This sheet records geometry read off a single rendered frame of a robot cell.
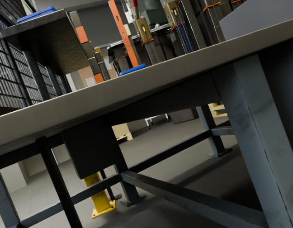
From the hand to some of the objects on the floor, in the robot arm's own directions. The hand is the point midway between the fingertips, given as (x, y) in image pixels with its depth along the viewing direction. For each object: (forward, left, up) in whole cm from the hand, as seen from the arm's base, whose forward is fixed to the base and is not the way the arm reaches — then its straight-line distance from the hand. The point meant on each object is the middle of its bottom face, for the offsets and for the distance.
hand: (131, 16), depth 156 cm
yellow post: (+69, +40, -113) cm, 138 cm away
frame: (-15, -23, -113) cm, 116 cm away
